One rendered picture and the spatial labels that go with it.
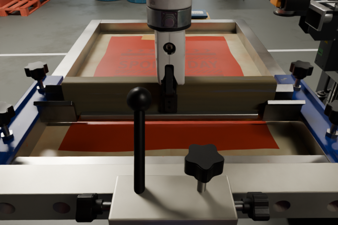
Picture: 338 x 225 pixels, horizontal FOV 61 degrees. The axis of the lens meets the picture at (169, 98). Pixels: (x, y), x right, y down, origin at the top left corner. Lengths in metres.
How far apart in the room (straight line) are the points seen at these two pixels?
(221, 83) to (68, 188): 0.32
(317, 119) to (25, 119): 0.54
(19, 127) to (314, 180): 0.48
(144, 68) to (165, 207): 0.58
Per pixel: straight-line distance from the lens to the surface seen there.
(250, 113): 0.59
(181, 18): 0.47
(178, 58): 0.48
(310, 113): 0.62
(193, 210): 0.30
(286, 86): 0.64
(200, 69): 0.83
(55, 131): 0.63
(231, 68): 0.85
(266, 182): 0.39
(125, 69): 0.83
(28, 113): 0.62
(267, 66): 0.80
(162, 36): 0.47
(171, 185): 0.32
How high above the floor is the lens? 1.32
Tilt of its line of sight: 32 degrees down
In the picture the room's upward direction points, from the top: straight up
